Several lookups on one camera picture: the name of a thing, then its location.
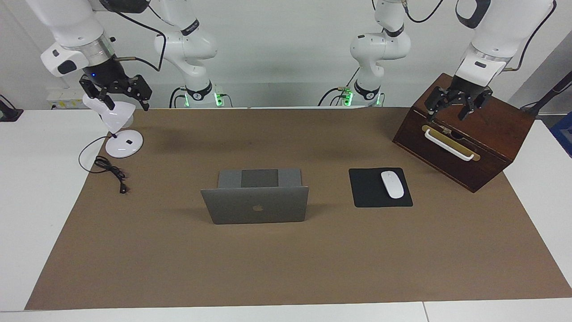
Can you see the white desk lamp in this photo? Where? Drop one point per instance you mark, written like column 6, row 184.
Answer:
column 125, row 145

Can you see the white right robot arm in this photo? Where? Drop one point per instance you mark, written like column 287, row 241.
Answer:
column 71, row 22

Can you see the black stand pole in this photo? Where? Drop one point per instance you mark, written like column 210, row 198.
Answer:
column 547, row 96

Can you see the black clamp base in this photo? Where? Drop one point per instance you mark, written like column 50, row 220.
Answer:
column 9, row 114

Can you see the blue crate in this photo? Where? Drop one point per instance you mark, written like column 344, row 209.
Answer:
column 564, row 134

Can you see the dark brown wooden box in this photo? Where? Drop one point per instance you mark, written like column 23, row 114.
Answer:
column 496, row 120

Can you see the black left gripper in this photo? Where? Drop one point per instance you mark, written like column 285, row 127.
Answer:
column 464, row 88

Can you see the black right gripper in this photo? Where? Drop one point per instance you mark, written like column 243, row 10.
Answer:
column 106, row 74

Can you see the grey laptop with apple logo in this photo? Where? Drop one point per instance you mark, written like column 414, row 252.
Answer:
column 254, row 210

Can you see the brown table mat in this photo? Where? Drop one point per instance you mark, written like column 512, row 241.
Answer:
column 268, row 268

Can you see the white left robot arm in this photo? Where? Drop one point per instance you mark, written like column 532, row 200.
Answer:
column 505, row 27

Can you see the white power strip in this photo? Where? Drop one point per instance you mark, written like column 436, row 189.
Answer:
column 62, row 96

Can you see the white computer mouse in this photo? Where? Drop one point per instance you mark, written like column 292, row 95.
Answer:
column 392, row 185

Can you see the black mouse pad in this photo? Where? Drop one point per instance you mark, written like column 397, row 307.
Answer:
column 366, row 192

